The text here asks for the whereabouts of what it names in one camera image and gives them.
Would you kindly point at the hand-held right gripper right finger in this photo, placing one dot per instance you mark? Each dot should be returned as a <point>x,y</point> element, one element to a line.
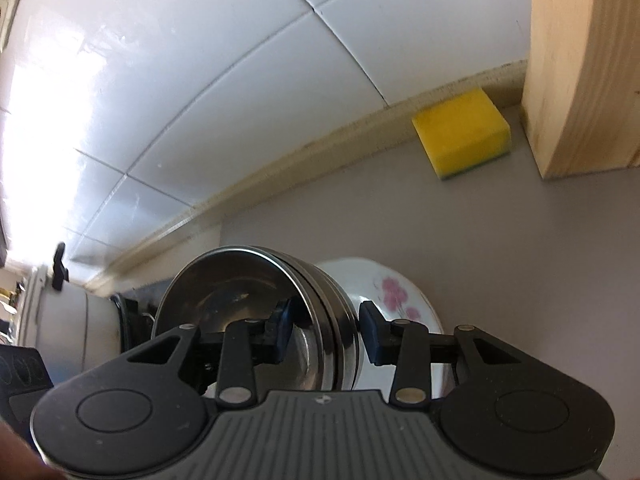
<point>371,332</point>

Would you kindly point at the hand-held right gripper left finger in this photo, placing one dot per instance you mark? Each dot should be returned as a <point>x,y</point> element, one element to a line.
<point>282,332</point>

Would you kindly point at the large steel bowl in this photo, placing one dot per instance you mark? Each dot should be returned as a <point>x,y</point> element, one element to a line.
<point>347,335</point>

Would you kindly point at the medium steel bowl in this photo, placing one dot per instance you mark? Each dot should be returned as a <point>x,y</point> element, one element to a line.
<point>322,320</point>

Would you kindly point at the white floral plate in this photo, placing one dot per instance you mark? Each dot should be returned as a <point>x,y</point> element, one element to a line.
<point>400,285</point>

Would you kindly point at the small steel bowl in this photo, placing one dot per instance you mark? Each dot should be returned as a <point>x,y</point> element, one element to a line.
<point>220,290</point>

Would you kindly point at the black cooktop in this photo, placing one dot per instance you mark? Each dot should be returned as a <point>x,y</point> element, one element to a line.
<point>135,320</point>

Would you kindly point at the white appliance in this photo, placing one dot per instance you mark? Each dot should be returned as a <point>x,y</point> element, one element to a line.
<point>80,320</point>

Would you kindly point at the yellow sponge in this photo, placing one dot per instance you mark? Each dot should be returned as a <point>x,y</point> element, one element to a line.
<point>460,130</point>

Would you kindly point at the wooden knife block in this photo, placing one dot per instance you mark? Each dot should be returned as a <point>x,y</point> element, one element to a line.
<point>580,70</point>

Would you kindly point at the black wall hook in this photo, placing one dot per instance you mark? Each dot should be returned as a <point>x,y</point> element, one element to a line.
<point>60,265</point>

